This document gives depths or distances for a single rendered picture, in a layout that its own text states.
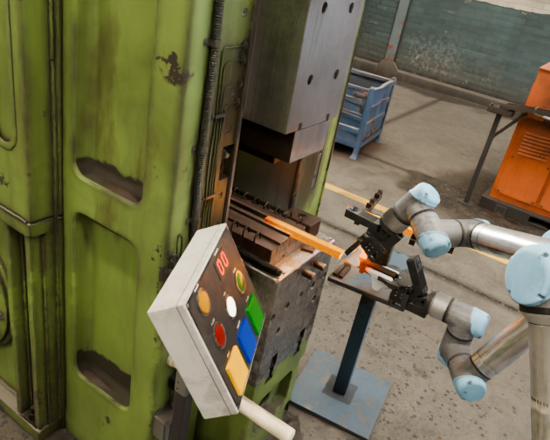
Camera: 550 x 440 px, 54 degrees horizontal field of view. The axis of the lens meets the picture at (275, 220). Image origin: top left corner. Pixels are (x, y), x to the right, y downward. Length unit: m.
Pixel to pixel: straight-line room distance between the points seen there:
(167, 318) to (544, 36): 8.29
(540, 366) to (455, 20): 8.30
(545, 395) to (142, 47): 1.17
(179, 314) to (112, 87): 0.73
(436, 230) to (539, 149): 3.60
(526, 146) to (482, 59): 4.30
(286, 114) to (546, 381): 0.85
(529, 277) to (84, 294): 1.37
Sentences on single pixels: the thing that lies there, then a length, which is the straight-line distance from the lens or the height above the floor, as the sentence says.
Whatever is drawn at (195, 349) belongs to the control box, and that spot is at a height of 1.10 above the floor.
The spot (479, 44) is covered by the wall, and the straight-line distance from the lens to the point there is 9.15.
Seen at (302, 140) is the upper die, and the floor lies 1.33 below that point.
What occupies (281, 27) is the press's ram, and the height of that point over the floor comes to 1.62.
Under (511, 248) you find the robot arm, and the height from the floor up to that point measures 1.28.
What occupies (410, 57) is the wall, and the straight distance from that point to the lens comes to 9.47.
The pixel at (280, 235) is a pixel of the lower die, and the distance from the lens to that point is 1.71.
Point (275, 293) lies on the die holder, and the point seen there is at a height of 0.87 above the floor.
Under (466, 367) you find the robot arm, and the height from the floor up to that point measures 0.93.
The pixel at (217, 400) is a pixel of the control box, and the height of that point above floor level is 0.98.
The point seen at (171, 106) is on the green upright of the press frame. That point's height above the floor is 1.43.
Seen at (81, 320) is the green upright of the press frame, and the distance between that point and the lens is 1.98.
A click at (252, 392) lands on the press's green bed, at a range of 1.94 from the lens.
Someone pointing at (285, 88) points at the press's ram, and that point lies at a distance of 1.41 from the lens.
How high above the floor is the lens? 1.83
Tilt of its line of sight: 28 degrees down
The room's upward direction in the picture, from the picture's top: 11 degrees clockwise
